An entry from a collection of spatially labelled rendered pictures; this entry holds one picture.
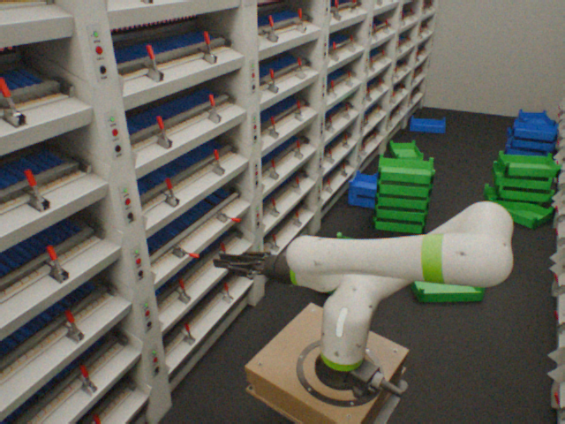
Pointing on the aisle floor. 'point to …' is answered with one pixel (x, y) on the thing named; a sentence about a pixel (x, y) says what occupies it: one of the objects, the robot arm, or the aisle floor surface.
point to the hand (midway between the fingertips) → (225, 261)
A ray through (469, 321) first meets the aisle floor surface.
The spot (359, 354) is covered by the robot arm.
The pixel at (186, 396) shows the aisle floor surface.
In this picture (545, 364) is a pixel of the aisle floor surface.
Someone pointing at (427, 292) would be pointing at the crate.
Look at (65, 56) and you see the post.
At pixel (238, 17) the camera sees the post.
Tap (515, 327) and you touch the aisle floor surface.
